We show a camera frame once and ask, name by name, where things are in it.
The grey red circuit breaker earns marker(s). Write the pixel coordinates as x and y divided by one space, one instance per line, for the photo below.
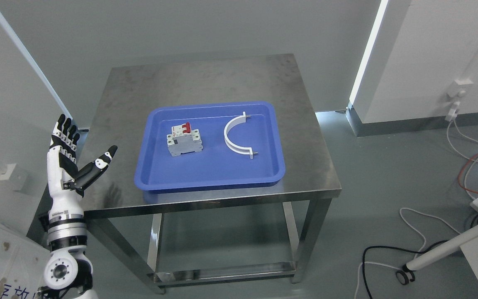
183 139

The white wall socket with plug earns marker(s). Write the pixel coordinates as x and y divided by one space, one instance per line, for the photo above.
455 92

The blue plastic tray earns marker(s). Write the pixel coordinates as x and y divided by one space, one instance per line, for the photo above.
215 167

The white wall box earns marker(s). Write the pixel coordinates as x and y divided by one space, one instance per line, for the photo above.
14 177

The white robot forearm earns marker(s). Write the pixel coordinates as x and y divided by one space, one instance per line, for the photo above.
68 267

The stainless steel table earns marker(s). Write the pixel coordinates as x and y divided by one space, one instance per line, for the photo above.
127 221

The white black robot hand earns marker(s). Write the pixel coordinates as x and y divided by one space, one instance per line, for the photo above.
67 183

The white curved pipe clamp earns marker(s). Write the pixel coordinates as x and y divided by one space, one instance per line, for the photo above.
234 134

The white wheeled stand leg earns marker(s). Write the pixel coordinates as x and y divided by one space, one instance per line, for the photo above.
467 242

